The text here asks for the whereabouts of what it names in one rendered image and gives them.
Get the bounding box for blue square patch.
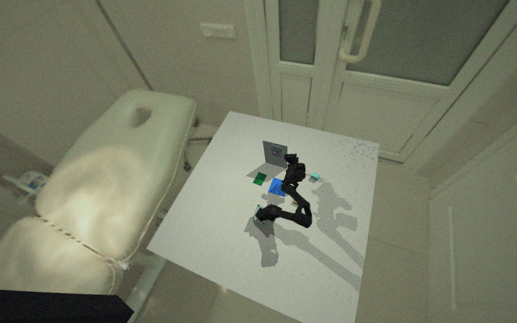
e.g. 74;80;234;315
268;178;285;197

